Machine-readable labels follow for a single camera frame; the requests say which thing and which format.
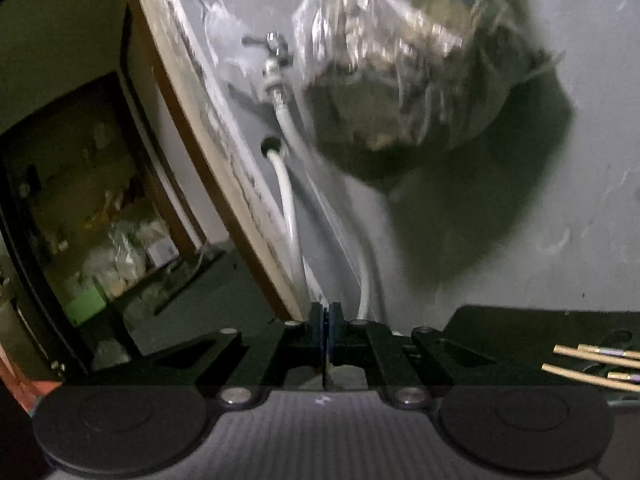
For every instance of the pile of plastic bags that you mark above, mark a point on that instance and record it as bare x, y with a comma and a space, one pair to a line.
117, 260

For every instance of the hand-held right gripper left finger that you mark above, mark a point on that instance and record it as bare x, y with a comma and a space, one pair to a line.
317, 330

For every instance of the small white box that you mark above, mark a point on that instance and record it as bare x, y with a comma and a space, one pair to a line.
162, 252

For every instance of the red cloth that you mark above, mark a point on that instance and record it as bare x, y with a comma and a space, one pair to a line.
20, 380

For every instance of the bamboo chopstick with purple band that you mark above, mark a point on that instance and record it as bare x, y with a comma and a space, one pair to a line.
612, 352
625, 376

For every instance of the green box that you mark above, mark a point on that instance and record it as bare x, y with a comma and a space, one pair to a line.
87, 307

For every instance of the clear plastic bag of greens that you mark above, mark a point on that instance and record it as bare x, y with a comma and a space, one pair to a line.
400, 85

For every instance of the metal tap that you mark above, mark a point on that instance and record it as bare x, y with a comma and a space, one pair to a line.
272, 47

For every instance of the plain bamboo chopstick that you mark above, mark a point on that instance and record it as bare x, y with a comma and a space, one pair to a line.
590, 379
575, 352

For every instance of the dark shelf cabinet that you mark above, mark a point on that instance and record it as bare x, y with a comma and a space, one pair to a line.
60, 125

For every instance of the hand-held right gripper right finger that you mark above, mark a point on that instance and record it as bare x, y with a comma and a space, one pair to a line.
336, 332

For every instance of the clear plastic wrap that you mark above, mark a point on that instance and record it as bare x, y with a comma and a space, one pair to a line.
220, 20

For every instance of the wooden door frame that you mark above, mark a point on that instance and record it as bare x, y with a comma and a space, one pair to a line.
210, 135

